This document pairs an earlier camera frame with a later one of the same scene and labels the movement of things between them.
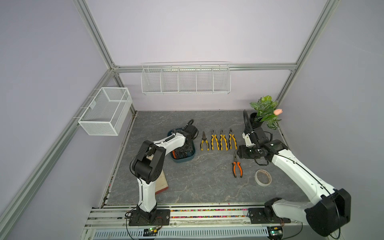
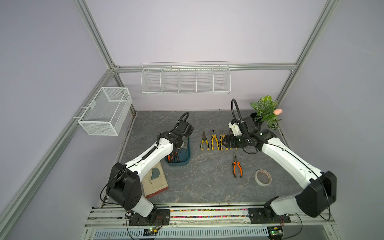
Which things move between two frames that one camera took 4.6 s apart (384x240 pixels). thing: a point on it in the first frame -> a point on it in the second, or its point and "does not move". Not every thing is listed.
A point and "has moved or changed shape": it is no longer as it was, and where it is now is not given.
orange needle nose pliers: (234, 168) does not move
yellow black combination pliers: (222, 137) does not move
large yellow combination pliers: (214, 136) does not move
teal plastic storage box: (184, 153) has moved or changed shape
